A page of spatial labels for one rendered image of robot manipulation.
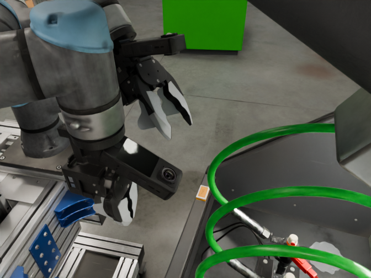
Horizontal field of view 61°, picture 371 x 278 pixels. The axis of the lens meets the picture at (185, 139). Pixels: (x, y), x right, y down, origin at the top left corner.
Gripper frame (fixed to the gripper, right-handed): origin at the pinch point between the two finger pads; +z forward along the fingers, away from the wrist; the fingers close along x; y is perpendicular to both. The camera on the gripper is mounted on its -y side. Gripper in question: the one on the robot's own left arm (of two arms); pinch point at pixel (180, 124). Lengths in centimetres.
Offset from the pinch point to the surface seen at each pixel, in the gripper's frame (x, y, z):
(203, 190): -26.7, 25.7, 21.7
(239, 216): -2.0, 0.9, 21.5
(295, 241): -5.0, -5.2, 31.0
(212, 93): -239, 123, -3
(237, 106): -230, 103, 20
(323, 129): 1.4, -22.2, 10.7
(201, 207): -21.8, 25.8, 25.1
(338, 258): 13.9, -19.9, 22.3
